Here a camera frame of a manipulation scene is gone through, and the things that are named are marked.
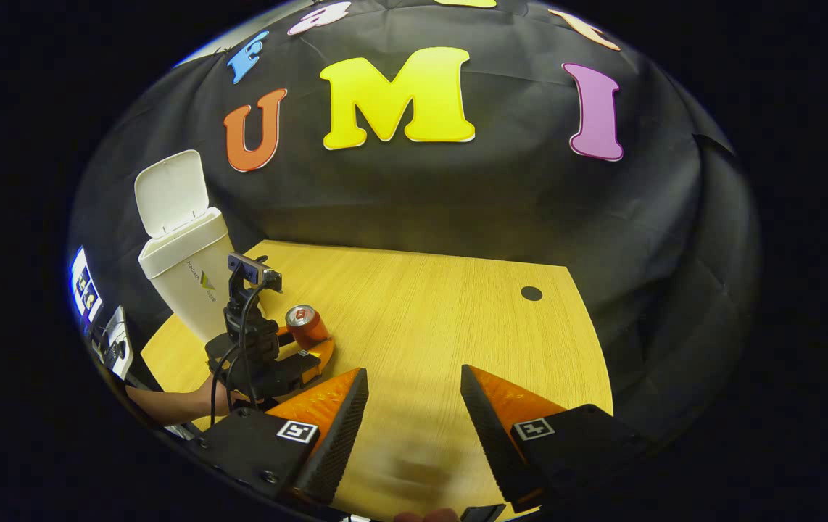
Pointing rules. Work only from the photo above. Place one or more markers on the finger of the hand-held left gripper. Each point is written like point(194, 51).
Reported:
point(283, 333)
point(323, 362)

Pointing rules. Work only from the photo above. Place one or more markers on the black desk grommet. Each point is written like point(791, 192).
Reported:
point(531, 293)

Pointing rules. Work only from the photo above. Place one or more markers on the white desktop garbage bin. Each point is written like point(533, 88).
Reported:
point(189, 268)

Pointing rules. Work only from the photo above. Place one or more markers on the computer monitor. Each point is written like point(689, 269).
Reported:
point(85, 286)

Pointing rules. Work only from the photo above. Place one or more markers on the black backdrop cloth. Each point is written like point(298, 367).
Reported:
point(494, 196)

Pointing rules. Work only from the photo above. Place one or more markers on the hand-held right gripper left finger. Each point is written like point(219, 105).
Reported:
point(338, 442)

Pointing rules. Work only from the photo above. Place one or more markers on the wooden desktop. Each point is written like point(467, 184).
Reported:
point(443, 312)

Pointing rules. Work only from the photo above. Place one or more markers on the red pop can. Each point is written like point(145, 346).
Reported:
point(307, 326)

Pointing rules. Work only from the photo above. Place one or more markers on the white side desk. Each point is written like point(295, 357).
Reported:
point(115, 341)

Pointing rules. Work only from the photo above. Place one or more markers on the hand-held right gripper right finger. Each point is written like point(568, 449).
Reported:
point(494, 442)

